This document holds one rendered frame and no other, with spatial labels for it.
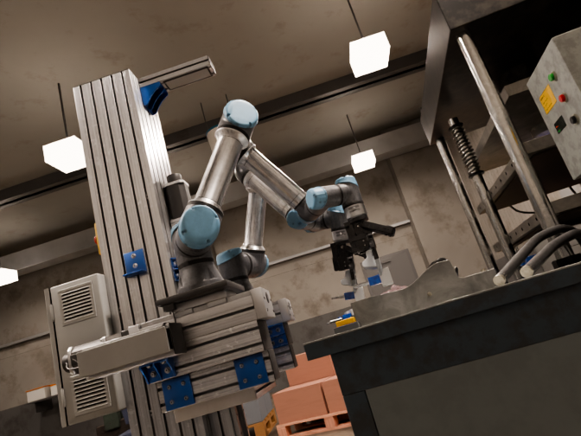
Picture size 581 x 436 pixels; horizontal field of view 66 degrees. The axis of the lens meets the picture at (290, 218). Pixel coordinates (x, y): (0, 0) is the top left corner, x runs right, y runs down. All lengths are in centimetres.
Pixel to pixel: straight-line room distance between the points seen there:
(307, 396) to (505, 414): 364
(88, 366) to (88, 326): 34
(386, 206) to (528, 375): 984
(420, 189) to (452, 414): 957
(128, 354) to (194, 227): 39
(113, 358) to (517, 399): 99
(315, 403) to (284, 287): 620
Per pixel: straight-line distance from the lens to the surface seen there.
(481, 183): 263
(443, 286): 164
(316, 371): 493
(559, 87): 174
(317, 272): 1050
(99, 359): 139
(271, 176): 162
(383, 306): 163
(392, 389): 104
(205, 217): 132
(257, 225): 203
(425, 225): 1030
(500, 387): 106
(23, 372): 1311
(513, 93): 206
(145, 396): 168
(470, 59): 205
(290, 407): 471
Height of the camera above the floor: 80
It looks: 16 degrees up
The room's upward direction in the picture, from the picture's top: 16 degrees counter-clockwise
